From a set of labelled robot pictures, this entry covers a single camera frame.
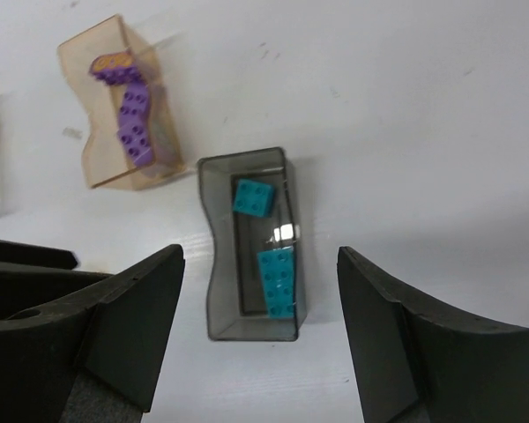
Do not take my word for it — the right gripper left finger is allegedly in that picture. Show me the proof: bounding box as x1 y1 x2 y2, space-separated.
0 245 184 422

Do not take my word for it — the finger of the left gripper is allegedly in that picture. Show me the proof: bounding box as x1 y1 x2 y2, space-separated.
0 240 111 320

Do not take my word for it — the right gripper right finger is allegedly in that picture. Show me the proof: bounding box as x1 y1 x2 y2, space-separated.
337 247 529 422

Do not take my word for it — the teal lego brick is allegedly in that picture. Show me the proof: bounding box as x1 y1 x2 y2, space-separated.
257 247 295 319

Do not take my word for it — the purple curved lego brick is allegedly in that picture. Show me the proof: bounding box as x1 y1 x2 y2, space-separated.
117 82 151 128

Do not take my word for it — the small teal square lego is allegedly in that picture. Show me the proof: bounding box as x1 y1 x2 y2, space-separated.
233 179 275 218

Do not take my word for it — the purple printed lego piece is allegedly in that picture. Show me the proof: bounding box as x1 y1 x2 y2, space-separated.
89 51 142 85

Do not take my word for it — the smoky grey container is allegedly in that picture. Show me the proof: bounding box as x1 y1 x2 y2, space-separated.
197 146 307 342

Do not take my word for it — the orange transparent container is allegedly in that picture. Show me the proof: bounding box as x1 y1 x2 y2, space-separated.
57 15 185 190

